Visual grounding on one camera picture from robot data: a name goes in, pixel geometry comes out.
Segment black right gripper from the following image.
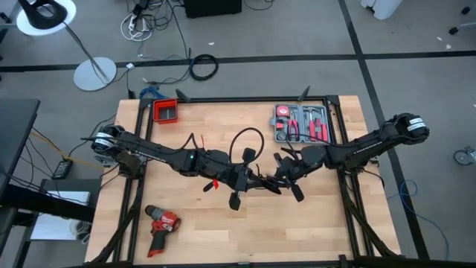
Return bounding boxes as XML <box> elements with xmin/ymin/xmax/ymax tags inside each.
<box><xmin>260</xmin><ymin>152</ymin><xmax>308</xmax><ymax>203</ymax></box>

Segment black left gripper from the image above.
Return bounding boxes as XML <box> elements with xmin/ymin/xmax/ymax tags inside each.
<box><xmin>226</xmin><ymin>147</ymin><xmax>283</xmax><ymax>211</ymax></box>

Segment grey tool case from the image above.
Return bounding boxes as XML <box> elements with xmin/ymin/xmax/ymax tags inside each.
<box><xmin>270</xmin><ymin>103</ymin><xmax>332</xmax><ymax>144</ymax></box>

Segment red plastic bin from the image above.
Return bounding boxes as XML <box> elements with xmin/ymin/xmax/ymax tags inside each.
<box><xmin>152</xmin><ymin>98</ymin><xmax>179</xmax><ymax>124</ymax></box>

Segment black box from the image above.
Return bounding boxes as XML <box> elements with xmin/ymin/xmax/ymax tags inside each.
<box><xmin>184</xmin><ymin>0</ymin><xmax>242</xmax><ymax>19</ymax></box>

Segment grey caster wheel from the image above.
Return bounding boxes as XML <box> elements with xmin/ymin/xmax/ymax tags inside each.
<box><xmin>453</xmin><ymin>147</ymin><xmax>476</xmax><ymax>167</ymax></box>

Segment black side table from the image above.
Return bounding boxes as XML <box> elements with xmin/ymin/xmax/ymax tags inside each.
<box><xmin>0</xmin><ymin>177</ymin><xmax>103</xmax><ymax>268</ymax></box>

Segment white plastic object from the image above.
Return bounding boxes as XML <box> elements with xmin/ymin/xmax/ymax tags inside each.
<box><xmin>360</xmin><ymin>0</ymin><xmax>405</xmax><ymax>21</ymax></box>

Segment floor lamp with round base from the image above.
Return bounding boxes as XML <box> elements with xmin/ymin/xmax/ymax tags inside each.
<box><xmin>16</xmin><ymin>0</ymin><xmax>118</xmax><ymax>92</ymax></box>

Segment black power brick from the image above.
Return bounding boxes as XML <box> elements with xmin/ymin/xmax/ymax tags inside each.
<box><xmin>51</xmin><ymin>158</ymin><xmax>74</xmax><ymax>180</ymax></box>

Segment white panel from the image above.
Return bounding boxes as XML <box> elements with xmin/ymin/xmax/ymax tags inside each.
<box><xmin>30</xmin><ymin>190</ymin><xmax>92</xmax><ymax>241</ymax></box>

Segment office chair base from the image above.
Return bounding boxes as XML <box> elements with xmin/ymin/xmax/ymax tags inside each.
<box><xmin>448</xmin><ymin>5</ymin><xmax>476</xmax><ymax>36</ymax></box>

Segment black desk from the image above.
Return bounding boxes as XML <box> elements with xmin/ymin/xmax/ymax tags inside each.
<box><xmin>0</xmin><ymin>98</ymin><xmax>41</xmax><ymax>194</ymax></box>

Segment red taped cable plug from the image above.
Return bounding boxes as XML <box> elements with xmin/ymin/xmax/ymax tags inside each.
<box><xmin>202</xmin><ymin>179</ymin><xmax>220</xmax><ymax>194</ymax></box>

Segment black right arm cable loop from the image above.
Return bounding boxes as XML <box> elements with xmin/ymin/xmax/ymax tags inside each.
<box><xmin>285</xmin><ymin>132</ymin><xmax>332</xmax><ymax>153</ymax></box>

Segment red-handled pliers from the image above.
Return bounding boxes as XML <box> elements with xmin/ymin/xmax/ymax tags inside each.
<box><xmin>286</xmin><ymin>109</ymin><xmax>300</xmax><ymax>142</ymax></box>

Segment red-handled hammer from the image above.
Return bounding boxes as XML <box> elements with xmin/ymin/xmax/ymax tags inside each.
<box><xmin>303</xmin><ymin>106</ymin><xmax>317</xmax><ymax>142</ymax></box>

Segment black aluminium table frame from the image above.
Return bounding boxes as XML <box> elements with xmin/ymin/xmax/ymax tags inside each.
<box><xmin>87</xmin><ymin>86</ymin><xmax>476</xmax><ymax>268</ymax></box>

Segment red cordless drill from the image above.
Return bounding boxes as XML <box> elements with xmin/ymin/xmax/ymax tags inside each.
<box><xmin>144</xmin><ymin>204</ymin><xmax>183</xmax><ymax>258</ymax></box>

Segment long blue floor cable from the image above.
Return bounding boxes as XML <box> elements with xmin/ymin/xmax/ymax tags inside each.
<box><xmin>386</xmin><ymin>179</ymin><xmax>451</xmax><ymax>261</ymax></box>

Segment coiled black floor cable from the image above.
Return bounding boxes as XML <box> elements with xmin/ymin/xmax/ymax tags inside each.
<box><xmin>189</xmin><ymin>54</ymin><xmax>219</xmax><ymax>82</ymax></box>

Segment bundled blue cable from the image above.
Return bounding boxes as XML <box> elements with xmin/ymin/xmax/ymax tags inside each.
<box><xmin>139</xmin><ymin>86</ymin><xmax>168</xmax><ymax>101</ymax></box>

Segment white power strip with cables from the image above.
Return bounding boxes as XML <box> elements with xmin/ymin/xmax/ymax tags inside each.
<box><xmin>120</xmin><ymin>13</ymin><xmax>154</xmax><ymax>42</ymax></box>

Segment black cable tangle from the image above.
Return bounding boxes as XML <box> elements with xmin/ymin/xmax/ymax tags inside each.
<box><xmin>124</xmin><ymin>0</ymin><xmax>193</xmax><ymax>60</ymax></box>

